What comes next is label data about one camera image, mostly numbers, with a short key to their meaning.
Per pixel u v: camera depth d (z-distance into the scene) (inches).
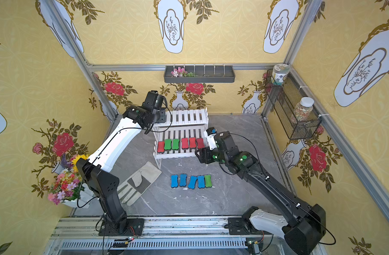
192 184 33.8
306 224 14.8
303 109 25.6
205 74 36.3
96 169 18.1
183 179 34.8
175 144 34.7
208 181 34.4
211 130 25.6
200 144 34.6
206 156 25.1
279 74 33.6
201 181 33.8
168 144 34.7
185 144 35.1
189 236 28.3
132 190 33.7
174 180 35.3
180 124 31.6
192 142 34.6
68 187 27.1
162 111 28.3
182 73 34.7
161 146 33.9
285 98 36.4
